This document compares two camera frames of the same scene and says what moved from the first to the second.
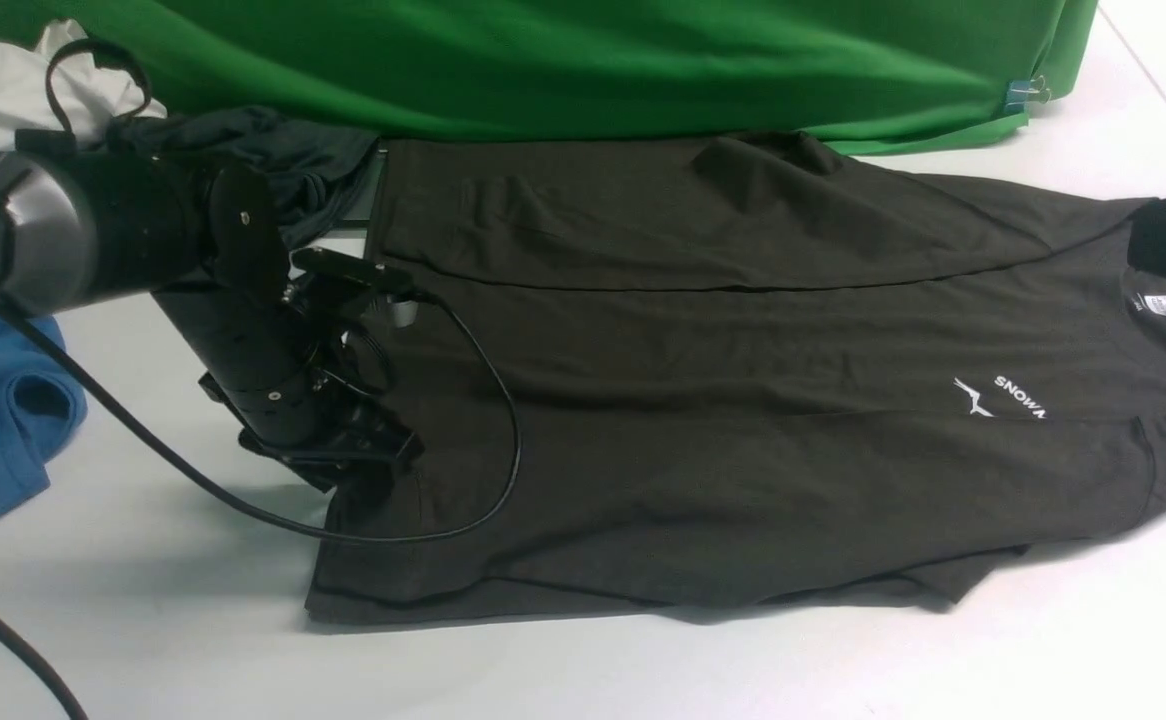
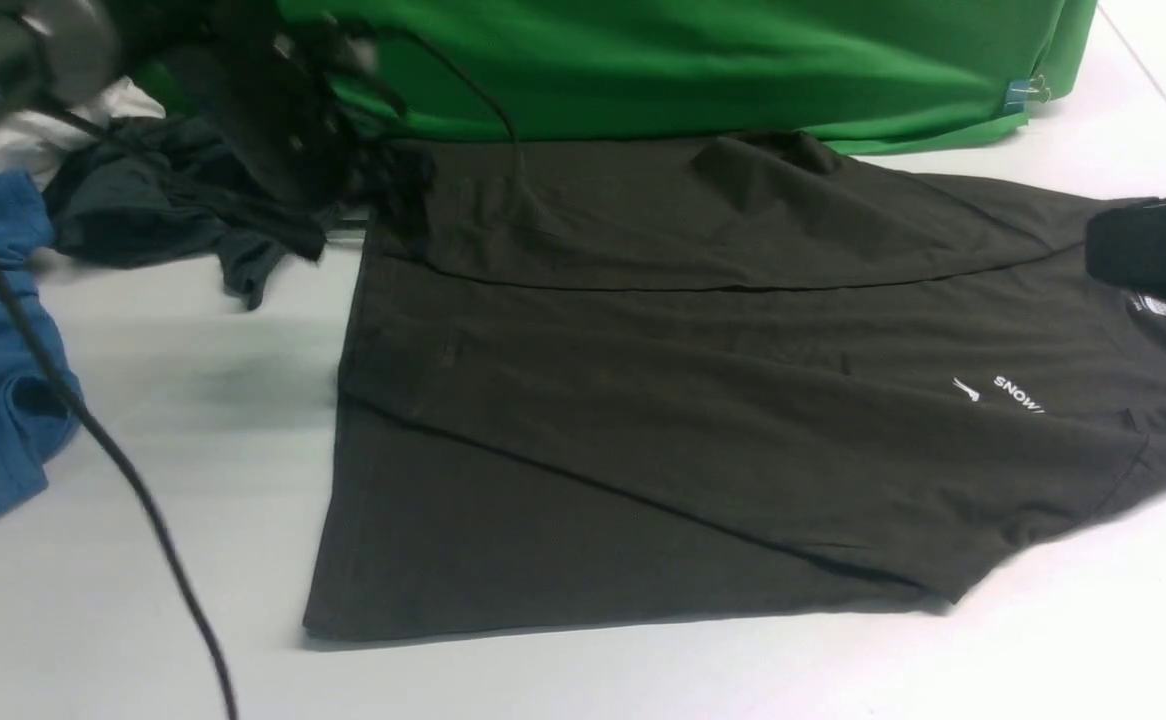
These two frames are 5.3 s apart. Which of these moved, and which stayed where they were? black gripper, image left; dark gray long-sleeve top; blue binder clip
Moved: black gripper, image left
Stayed: blue binder clip; dark gray long-sleeve top
